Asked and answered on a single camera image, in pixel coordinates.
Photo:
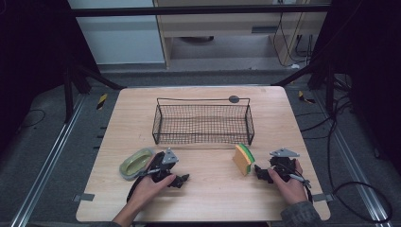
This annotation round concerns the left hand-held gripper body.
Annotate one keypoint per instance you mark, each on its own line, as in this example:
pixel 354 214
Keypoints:
pixel 164 165

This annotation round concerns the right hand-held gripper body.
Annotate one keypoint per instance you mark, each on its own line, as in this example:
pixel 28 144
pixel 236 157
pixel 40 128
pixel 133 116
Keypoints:
pixel 283 164

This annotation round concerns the yellow and green sponge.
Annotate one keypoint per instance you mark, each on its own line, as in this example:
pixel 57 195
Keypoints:
pixel 242 160

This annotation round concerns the person's right hand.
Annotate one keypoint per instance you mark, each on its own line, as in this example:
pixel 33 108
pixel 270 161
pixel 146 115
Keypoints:
pixel 293 190

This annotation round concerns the person's left hand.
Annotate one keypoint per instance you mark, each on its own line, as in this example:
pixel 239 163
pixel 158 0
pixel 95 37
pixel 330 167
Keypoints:
pixel 146 192

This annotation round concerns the yellow and black tape strip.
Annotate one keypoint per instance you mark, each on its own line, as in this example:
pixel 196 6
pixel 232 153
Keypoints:
pixel 101 101
pixel 304 98

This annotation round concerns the black metal stand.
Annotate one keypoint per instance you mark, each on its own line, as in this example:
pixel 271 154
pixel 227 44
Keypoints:
pixel 329 91
pixel 68 94

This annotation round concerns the dark curtain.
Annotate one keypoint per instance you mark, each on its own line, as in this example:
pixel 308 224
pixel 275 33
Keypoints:
pixel 372 78
pixel 31 63

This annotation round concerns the white cabinet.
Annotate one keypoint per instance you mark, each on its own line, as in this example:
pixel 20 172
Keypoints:
pixel 119 38

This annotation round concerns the light wooden desk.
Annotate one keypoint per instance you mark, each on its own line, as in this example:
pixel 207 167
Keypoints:
pixel 220 26

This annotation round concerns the black horizontal metal bar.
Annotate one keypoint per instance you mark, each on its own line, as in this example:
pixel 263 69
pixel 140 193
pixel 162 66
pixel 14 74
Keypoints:
pixel 189 11

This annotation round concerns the grey metal table bracket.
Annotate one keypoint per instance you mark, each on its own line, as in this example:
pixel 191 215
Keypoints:
pixel 323 197
pixel 83 197

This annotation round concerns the aluminium floor rail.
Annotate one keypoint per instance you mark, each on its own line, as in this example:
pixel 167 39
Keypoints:
pixel 353 164
pixel 47 160

